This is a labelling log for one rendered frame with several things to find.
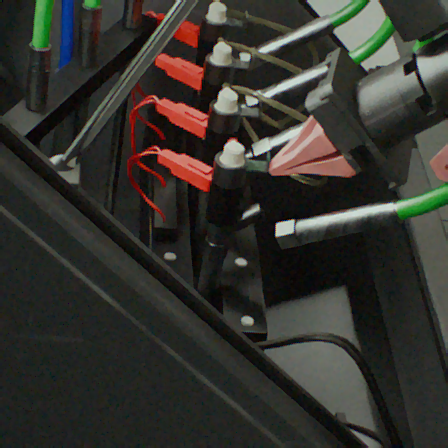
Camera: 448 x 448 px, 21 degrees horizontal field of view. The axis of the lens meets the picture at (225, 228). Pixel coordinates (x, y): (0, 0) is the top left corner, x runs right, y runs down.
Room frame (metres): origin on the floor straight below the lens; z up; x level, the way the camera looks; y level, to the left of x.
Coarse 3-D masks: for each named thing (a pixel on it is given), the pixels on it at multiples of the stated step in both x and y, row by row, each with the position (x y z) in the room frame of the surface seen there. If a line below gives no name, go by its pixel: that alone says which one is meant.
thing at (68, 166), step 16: (192, 0) 0.48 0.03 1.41; (176, 16) 0.48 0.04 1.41; (160, 32) 0.48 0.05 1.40; (144, 48) 0.48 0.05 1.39; (160, 48) 0.48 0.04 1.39; (144, 64) 0.47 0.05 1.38; (128, 80) 0.47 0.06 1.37; (112, 96) 0.47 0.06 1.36; (96, 112) 0.48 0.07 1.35; (112, 112) 0.47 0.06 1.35; (96, 128) 0.47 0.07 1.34; (80, 144) 0.47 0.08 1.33; (64, 160) 0.47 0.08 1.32; (80, 160) 0.47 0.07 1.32; (64, 176) 0.47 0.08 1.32
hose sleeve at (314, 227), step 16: (352, 208) 0.71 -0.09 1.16; (368, 208) 0.70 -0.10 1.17; (384, 208) 0.69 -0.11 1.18; (304, 224) 0.71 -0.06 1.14; (320, 224) 0.70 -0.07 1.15; (336, 224) 0.70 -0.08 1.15; (352, 224) 0.70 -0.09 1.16; (368, 224) 0.69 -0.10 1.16; (384, 224) 0.69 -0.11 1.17; (304, 240) 0.70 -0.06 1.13
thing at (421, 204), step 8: (0, 0) 0.77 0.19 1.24; (424, 192) 0.70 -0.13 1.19; (432, 192) 0.69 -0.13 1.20; (440, 192) 0.69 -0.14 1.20; (400, 200) 0.70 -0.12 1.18; (408, 200) 0.70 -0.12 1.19; (416, 200) 0.69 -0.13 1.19; (424, 200) 0.69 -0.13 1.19; (432, 200) 0.69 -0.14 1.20; (440, 200) 0.69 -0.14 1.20; (400, 208) 0.69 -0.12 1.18; (408, 208) 0.69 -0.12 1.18; (416, 208) 0.69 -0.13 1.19; (424, 208) 0.69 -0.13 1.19; (432, 208) 0.69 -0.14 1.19; (400, 216) 0.69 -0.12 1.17; (408, 216) 0.69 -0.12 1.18
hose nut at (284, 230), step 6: (282, 222) 0.72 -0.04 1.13; (288, 222) 0.71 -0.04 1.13; (294, 222) 0.71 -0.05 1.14; (276, 228) 0.71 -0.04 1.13; (282, 228) 0.71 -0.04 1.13; (288, 228) 0.71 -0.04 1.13; (294, 228) 0.71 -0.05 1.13; (276, 234) 0.71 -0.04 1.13; (282, 234) 0.71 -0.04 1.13; (288, 234) 0.70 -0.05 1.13; (294, 234) 0.70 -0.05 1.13; (282, 240) 0.71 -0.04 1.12; (288, 240) 0.70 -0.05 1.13; (294, 240) 0.70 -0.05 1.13; (282, 246) 0.70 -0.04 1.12; (288, 246) 0.70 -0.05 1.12
